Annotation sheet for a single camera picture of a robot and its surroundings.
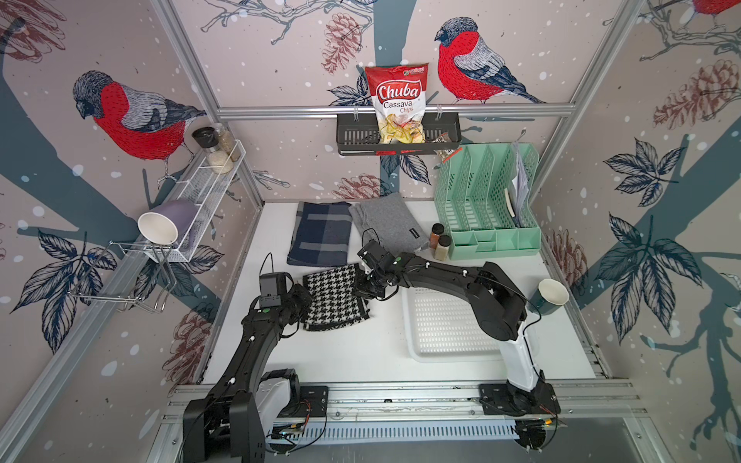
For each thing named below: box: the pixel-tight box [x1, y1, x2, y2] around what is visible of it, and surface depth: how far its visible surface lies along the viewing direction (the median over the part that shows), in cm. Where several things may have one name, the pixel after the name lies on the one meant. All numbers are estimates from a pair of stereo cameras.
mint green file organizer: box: [434, 142, 542, 261], surface depth 106 cm
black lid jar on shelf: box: [191, 126, 220, 149], surface depth 80 cm
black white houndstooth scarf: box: [302, 263, 371, 331], surface depth 86 cm
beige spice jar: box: [435, 234, 453, 262], surface depth 100 cm
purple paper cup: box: [137, 199, 199, 248], surface depth 64 cm
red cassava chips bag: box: [364, 62, 430, 144], surface depth 84 cm
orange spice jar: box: [429, 222, 445, 250], surface depth 102 cm
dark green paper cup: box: [528, 277, 570, 316], surface depth 85 cm
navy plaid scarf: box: [286, 201, 353, 268], surface depth 112 cm
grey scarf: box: [348, 191, 429, 255], surface depth 109 cm
